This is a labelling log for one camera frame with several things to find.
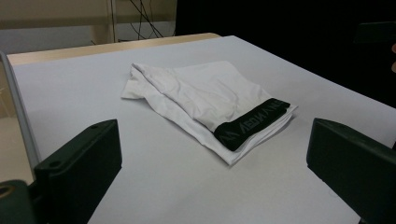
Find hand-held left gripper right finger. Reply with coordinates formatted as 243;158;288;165
305;118;396;224

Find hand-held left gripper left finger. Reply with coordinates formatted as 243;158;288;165
33;119;123;224

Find white underwear with black waistband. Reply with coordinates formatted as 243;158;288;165
120;60;299;166

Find beige wooden furniture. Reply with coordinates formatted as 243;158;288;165
0;0;177;45

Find black cables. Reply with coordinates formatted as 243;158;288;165
128;0;177;40

